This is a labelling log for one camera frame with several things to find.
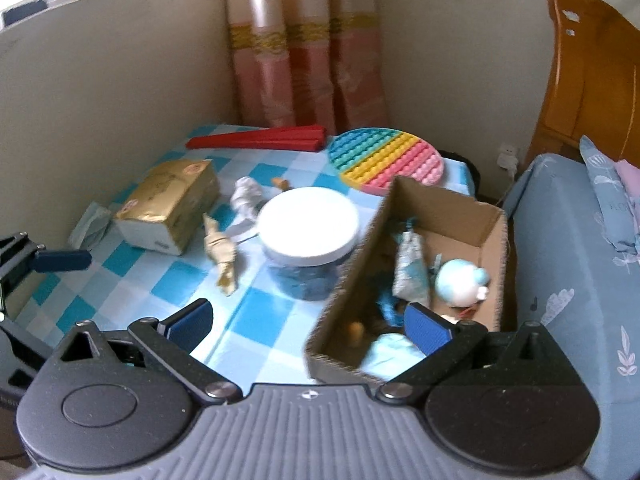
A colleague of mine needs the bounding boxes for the red folded fan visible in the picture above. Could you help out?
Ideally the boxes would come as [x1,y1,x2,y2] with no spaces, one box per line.
[186,124,329,153]

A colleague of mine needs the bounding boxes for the blue plush toy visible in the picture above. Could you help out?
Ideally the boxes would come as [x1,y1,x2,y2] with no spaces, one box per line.
[434,258,492,322]

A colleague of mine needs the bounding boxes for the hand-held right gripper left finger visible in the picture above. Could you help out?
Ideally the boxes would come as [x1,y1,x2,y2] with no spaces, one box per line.
[59,298,242,404]

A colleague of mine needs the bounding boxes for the wooden bed headboard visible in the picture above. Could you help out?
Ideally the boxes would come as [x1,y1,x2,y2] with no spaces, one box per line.
[522,0,640,177]

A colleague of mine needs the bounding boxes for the clear jar with white lid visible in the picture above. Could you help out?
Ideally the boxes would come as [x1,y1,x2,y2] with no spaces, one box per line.
[256,186,360,302]

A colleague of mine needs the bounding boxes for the rainbow pop bubble toy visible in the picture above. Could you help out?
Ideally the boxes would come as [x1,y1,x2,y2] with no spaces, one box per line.
[327,129,445,196]

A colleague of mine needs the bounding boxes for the white power plug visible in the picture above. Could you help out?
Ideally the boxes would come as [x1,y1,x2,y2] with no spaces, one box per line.
[497,144,521,181]

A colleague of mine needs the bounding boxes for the blue checkered tablecloth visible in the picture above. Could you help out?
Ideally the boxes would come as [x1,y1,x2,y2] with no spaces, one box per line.
[10,125,481,377]

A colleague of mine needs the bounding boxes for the blue tassel sachet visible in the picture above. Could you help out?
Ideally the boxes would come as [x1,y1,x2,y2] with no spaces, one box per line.
[377,217,432,327]

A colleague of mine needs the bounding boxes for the black bin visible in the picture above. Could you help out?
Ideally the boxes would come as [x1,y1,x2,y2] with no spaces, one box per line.
[440,150,482,199]

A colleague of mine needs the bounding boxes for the pink patterned pillow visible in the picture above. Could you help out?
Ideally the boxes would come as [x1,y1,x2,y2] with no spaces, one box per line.
[615,159,640,197]

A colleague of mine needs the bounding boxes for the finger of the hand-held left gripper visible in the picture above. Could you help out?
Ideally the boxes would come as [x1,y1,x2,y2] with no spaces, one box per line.
[0,312,50,363]
[0,231,93,308]

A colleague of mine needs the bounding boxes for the pink gold-trimmed curtain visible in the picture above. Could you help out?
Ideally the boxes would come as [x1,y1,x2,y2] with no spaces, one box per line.
[222,0,389,137]

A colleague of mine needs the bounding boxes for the gold tissue pack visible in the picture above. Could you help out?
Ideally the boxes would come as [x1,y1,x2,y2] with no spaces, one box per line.
[114,158,221,257]

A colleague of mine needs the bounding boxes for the blue bed sheet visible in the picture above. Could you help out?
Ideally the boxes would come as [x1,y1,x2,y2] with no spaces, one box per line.
[500,152,640,480]

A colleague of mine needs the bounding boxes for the cardboard box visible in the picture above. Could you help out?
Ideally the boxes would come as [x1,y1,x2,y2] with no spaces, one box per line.
[304,176,509,386]

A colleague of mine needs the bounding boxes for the blue patterned pillow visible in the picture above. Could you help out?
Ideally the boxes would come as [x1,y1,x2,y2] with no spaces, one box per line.
[579,135,640,262]

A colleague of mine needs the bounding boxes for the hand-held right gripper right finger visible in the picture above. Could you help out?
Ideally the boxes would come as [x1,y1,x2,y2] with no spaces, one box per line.
[376,302,557,404]

